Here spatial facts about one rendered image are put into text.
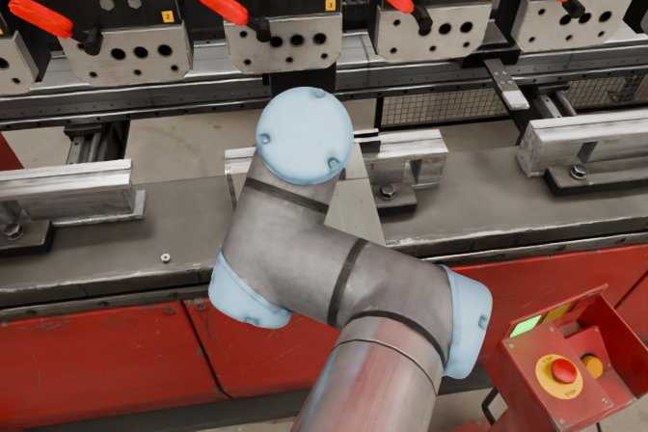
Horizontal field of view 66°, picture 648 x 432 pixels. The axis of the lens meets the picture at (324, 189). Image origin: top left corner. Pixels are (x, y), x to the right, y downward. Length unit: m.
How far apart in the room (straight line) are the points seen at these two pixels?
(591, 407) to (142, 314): 0.77
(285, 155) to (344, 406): 0.18
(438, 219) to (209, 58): 0.57
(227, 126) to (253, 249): 2.05
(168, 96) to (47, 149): 1.56
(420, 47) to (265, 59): 0.21
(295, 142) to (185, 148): 2.00
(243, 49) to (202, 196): 0.36
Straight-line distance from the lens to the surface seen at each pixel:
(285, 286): 0.39
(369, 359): 0.32
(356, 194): 0.77
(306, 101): 0.37
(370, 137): 0.86
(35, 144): 2.65
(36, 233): 0.97
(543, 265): 1.09
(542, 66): 1.23
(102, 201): 0.93
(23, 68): 0.75
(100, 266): 0.91
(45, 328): 1.06
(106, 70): 0.72
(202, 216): 0.92
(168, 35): 0.67
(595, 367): 1.03
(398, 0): 0.63
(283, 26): 0.66
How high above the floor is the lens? 1.58
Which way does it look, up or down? 49 degrees down
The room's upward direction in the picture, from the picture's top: straight up
